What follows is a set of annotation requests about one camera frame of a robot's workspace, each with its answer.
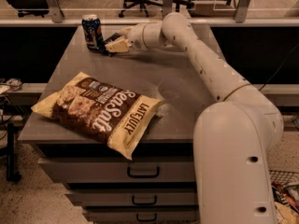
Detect blue pepsi can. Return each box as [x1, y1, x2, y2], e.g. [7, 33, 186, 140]
[81, 14, 105, 52]

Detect grey drawer cabinet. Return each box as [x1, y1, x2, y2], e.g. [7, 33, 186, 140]
[20, 28, 213, 224]

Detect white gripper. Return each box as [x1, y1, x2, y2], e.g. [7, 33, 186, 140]
[105, 24, 146, 53]

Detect snack packs in basket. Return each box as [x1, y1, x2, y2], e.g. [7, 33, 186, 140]
[272, 182, 299, 224]

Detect dark blue rxbar blueberry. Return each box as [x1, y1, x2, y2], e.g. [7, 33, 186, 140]
[98, 33, 121, 55]

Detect middle drawer black handle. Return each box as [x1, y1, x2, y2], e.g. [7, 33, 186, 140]
[131, 195, 157, 206]

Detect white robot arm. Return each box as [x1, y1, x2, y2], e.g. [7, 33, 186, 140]
[106, 12, 284, 224]

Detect top drawer black handle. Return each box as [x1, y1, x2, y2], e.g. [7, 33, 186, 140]
[127, 167, 160, 178]

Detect wire basket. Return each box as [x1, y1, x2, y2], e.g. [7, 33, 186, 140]
[269, 170, 299, 186]

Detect black office chair centre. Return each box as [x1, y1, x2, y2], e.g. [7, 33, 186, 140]
[119, 0, 194, 18]

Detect drawer black handle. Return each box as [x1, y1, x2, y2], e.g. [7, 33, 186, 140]
[127, 167, 160, 178]
[135, 214, 157, 222]
[131, 195, 157, 206]

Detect black stand left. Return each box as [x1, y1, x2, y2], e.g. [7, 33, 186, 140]
[7, 123, 21, 183]

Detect bottom drawer black handle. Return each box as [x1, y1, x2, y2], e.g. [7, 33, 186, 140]
[135, 214, 157, 222]

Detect late july chips bag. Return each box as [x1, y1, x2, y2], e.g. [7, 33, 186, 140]
[32, 72, 163, 160]

